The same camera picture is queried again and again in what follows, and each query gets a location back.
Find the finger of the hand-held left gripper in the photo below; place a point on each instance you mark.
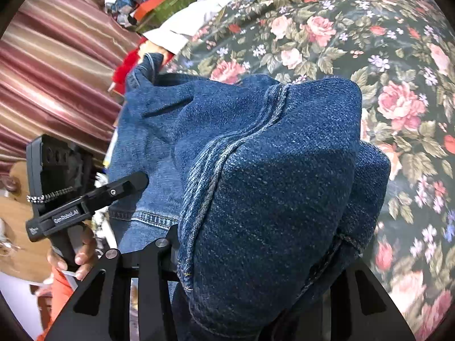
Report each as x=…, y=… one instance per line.
x=117, y=191

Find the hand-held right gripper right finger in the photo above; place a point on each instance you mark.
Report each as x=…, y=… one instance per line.
x=362, y=312

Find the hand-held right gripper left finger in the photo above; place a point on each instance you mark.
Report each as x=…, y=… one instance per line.
x=156, y=284

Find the blue denim jeans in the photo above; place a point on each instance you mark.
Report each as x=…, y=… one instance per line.
x=266, y=202

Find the person's left forearm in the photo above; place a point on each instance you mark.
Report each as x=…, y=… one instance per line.
x=60, y=298

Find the person's left hand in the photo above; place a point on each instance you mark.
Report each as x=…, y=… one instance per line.
x=84, y=255

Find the wooden furniture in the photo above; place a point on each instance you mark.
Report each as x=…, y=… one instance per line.
x=21, y=220

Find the striped maroon curtain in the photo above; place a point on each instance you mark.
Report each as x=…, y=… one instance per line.
x=57, y=71

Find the red cloth item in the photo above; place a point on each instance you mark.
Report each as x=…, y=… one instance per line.
x=126, y=67

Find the orange box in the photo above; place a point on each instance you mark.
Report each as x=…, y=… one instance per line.
x=151, y=5

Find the white cloth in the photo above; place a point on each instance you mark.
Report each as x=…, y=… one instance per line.
x=192, y=17

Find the dark floral bedspread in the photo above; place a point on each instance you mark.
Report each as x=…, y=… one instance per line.
x=320, y=32

